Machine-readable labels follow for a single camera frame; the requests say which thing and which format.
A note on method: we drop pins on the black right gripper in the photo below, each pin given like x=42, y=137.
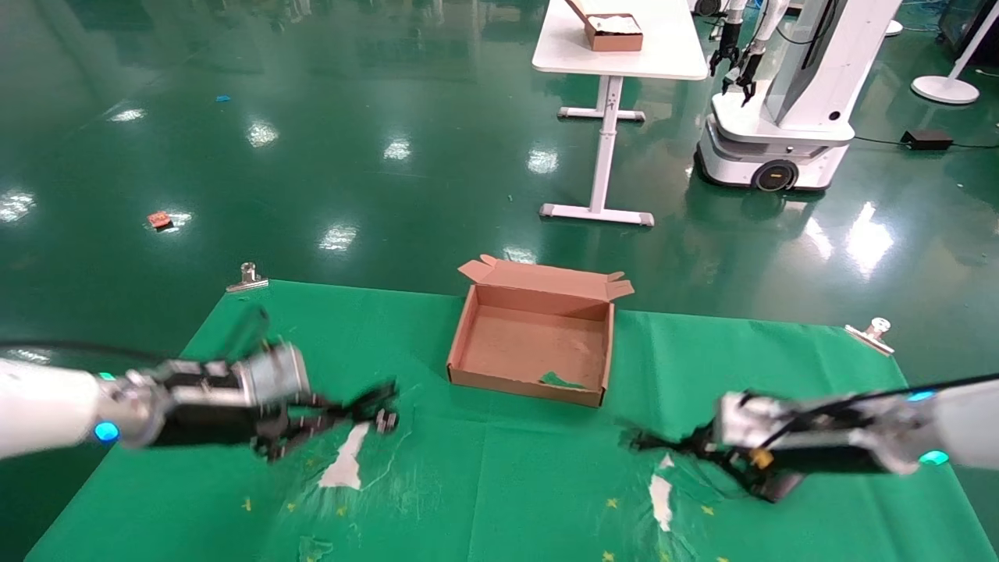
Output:
x=827, y=462

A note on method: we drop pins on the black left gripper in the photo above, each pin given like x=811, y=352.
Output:
x=203, y=417

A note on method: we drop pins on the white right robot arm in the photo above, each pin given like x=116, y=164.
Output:
x=968, y=421

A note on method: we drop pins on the open brown cardboard box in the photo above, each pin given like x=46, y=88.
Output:
x=531, y=343

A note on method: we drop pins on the small brown box with contents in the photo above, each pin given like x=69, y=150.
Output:
x=615, y=35

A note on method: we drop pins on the metal table clip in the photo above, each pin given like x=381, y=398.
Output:
x=870, y=334
x=248, y=280

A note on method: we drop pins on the green cloth scrap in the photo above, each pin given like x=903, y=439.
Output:
x=560, y=382

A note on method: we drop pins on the green table cloth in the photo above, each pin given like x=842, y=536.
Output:
x=499, y=484

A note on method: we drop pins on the red floor object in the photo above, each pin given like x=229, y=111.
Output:
x=160, y=220

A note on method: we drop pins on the white wheeled robot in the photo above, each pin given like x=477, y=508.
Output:
x=796, y=117

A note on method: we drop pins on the black floor power adapter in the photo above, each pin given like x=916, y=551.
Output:
x=926, y=140

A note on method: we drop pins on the white table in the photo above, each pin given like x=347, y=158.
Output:
x=624, y=55

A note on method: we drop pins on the white floor stand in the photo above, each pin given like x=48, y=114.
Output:
x=944, y=90

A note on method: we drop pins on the dark cabinet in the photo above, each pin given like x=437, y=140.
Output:
x=958, y=27

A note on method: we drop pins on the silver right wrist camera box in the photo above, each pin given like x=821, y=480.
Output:
x=745, y=417

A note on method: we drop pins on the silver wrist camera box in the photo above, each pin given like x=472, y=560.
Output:
x=273, y=373
x=745, y=417

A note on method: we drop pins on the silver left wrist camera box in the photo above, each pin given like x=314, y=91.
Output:
x=273, y=373

